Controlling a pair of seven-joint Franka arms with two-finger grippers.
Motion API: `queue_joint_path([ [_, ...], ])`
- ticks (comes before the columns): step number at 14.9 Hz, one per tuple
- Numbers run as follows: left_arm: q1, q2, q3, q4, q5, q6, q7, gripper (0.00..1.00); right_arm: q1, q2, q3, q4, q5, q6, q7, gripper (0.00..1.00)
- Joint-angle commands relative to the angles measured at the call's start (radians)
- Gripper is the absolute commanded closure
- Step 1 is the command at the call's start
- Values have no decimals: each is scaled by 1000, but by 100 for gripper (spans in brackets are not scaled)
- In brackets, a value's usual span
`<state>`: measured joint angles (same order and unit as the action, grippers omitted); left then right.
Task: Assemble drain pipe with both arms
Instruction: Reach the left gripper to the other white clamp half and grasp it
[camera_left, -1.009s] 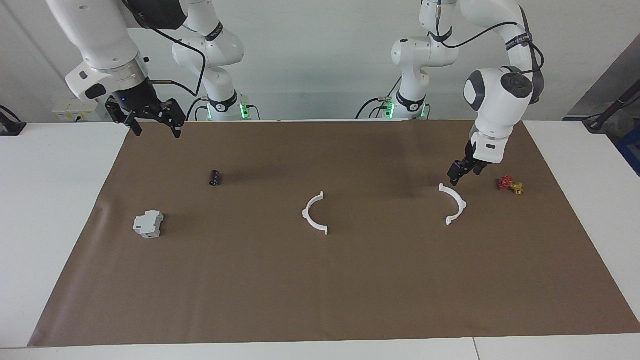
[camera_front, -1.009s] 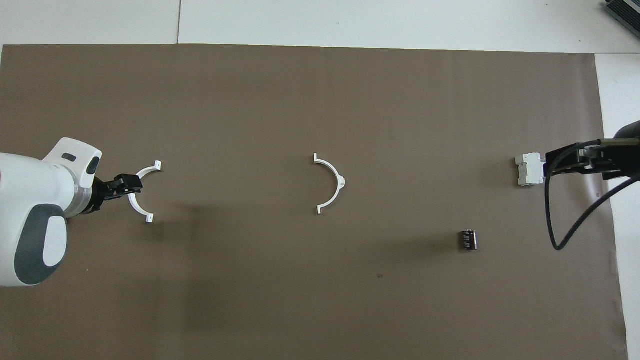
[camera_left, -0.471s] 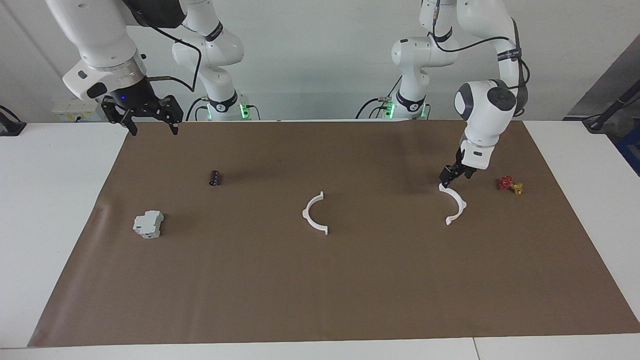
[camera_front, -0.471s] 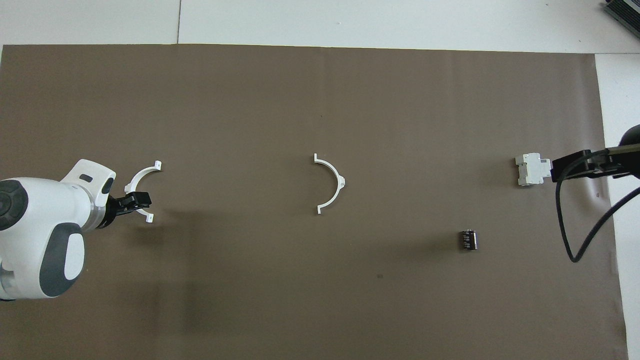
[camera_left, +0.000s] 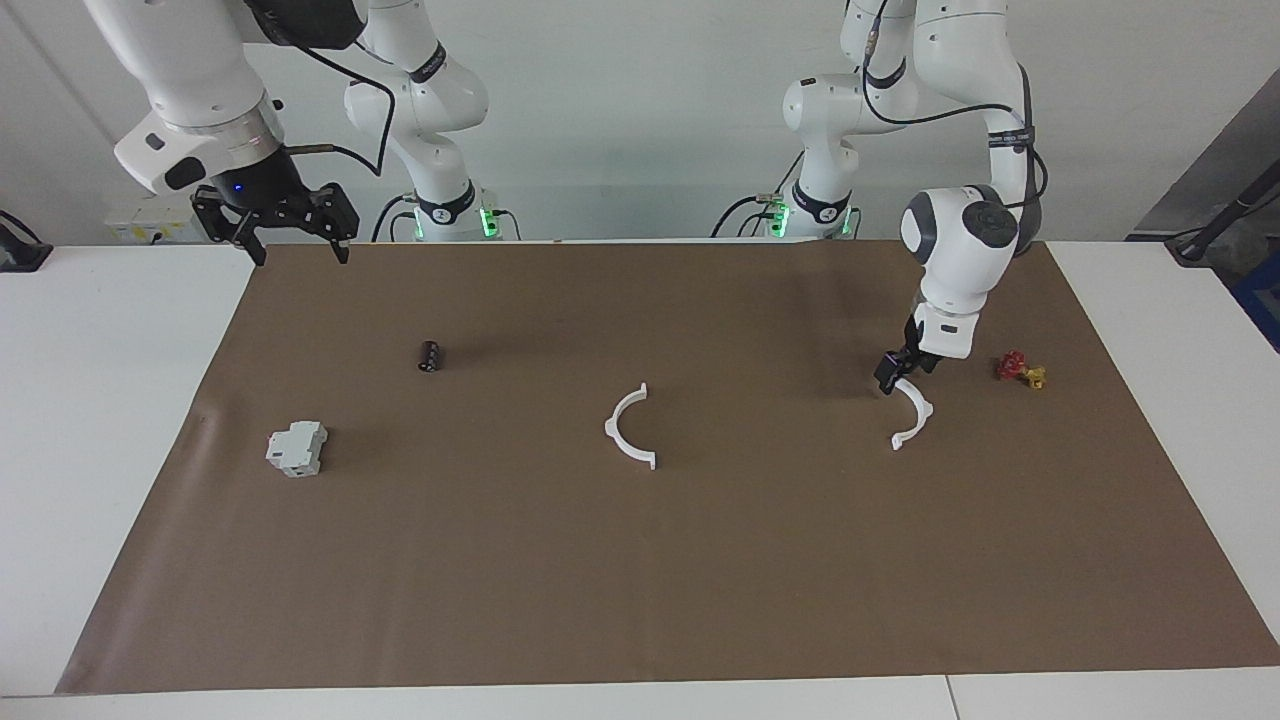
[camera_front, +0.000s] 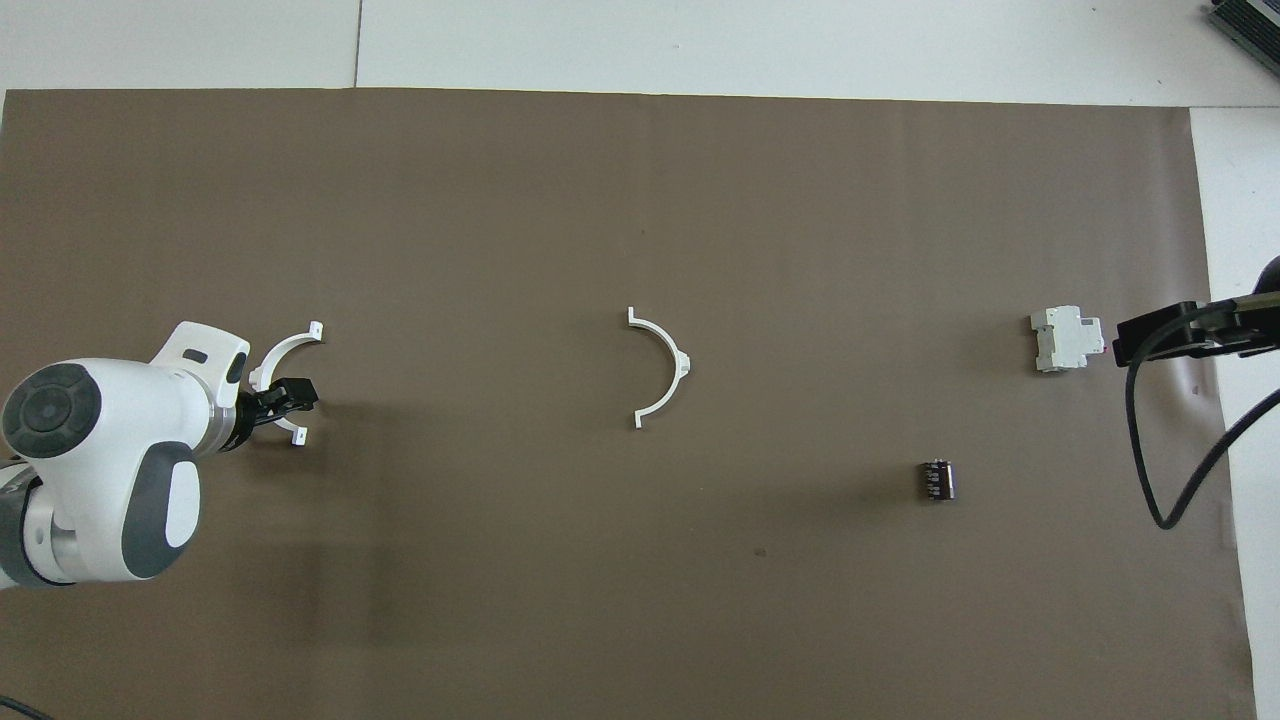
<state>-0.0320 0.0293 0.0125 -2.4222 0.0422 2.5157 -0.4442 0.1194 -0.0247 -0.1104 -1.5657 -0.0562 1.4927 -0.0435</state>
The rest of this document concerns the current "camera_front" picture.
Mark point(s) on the white circuit breaker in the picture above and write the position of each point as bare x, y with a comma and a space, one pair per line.
1065, 340

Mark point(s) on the black ribbed device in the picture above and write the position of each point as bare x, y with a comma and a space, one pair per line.
1250, 20

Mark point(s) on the brown paper table mat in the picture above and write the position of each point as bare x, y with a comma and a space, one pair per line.
600, 200

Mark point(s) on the black cylindrical capacitor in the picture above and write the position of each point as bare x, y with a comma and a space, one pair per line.
937, 480

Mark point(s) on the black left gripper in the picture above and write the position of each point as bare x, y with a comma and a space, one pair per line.
245, 415

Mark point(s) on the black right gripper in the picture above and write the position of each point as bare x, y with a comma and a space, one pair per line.
1240, 320

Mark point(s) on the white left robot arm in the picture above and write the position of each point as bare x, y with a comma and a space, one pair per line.
110, 450

